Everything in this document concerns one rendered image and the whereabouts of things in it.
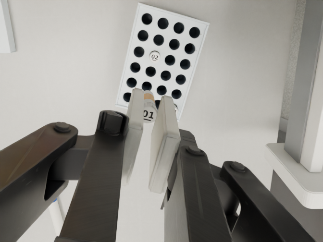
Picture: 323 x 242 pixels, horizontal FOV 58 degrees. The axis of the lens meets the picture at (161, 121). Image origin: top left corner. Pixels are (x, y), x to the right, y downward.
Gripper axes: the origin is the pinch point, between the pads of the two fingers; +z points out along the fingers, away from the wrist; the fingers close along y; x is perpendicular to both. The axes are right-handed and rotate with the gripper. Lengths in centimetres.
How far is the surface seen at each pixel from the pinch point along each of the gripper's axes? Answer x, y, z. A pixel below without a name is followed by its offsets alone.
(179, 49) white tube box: 3.2, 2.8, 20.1
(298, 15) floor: 21, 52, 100
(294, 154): -3.7, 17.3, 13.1
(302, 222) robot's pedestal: -35, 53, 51
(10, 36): -0.8, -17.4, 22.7
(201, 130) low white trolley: -7.0, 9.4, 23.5
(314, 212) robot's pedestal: -31, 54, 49
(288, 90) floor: -7, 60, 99
